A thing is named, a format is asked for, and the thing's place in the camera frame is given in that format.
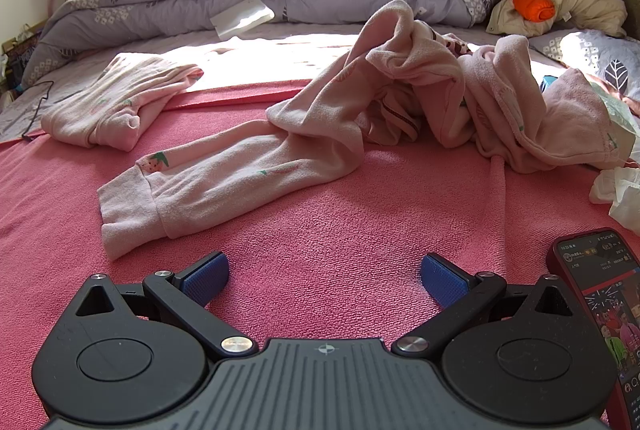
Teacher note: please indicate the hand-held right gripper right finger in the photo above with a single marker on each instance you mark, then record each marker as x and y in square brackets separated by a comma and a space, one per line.
[442, 279]

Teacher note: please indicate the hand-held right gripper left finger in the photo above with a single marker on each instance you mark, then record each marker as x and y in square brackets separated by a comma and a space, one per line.
[205, 279]

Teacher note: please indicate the pink strawberry pajama top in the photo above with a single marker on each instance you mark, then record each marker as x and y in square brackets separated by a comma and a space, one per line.
[300, 150]

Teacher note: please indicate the smartphone in red case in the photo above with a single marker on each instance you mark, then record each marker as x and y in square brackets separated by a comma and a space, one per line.
[600, 310]

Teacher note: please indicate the folded pink pajama pants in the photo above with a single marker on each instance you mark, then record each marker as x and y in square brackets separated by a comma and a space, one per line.
[115, 105]

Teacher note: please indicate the crumpled white tissue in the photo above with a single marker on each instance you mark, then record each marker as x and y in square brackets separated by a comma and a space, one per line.
[620, 195]

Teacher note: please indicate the grey purple bed sheet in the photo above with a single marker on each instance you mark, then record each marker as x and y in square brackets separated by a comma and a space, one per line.
[15, 115]

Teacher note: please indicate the white paper booklet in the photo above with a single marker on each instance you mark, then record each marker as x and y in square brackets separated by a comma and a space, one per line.
[240, 17]

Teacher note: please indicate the purple leaf print pillow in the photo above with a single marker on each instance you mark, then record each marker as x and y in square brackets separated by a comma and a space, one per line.
[595, 55]

